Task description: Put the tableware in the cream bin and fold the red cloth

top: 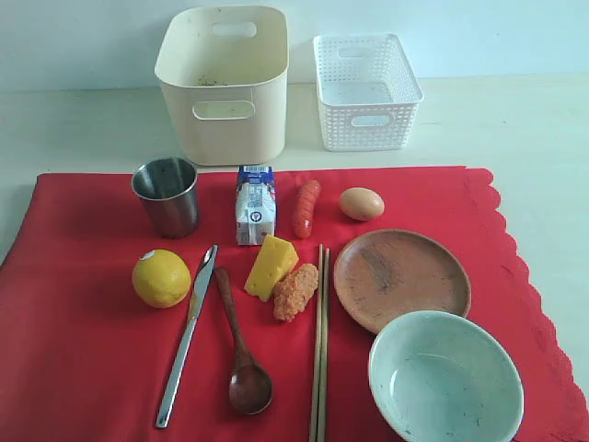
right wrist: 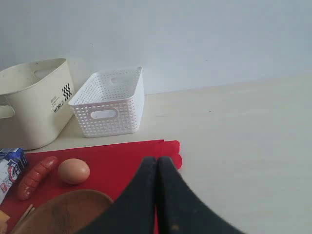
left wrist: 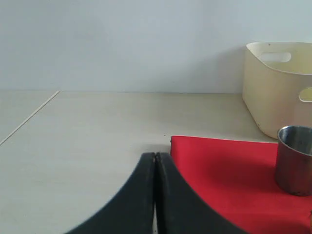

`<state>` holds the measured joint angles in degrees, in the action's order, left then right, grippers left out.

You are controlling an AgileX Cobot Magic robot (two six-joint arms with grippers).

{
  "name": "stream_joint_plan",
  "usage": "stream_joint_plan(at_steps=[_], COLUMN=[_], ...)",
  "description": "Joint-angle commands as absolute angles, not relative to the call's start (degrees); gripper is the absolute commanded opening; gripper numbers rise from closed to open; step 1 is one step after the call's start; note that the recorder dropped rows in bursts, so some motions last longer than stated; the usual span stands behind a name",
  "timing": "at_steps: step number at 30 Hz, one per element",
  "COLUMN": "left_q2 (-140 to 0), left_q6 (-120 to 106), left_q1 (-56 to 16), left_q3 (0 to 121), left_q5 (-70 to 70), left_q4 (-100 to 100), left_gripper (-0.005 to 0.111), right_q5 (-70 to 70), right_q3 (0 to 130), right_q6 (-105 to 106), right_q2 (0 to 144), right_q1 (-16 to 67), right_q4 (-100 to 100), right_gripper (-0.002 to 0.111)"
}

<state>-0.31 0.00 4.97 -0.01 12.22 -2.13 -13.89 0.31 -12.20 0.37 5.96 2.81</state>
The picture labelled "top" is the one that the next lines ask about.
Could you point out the right wooden chopstick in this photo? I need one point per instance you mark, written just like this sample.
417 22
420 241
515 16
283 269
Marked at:
324 351

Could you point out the stainless steel cup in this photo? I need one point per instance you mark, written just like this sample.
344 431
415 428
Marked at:
167 189

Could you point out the brown wooden plate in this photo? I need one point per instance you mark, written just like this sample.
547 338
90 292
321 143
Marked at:
386 273

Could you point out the steel table knife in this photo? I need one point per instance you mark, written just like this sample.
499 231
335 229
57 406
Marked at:
200 288

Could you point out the cream plastic bin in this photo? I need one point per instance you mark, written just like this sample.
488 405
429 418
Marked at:
223 74

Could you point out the pale green bowl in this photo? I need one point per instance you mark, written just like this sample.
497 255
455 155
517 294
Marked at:
435 376

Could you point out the yellow lemon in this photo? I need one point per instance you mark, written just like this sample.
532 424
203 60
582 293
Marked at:
161 278

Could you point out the small milk carton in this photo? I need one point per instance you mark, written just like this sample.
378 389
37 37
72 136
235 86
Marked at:
255 205

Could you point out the orange fried chicken piece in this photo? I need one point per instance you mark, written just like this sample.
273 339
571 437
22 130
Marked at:
292 294

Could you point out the wooden spoon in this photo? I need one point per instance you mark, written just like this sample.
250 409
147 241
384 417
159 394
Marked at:
250 388

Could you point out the red tablecloth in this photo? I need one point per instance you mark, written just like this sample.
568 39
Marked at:
83 358

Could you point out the brown egg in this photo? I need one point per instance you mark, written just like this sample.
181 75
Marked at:
361 204

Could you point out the yellow cheese wedge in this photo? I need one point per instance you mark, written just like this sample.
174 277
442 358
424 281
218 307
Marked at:
276 258

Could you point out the red sausage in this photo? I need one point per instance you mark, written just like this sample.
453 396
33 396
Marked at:
304 208

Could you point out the white lattice plastic basket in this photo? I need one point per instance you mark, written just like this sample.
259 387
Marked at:
368 95

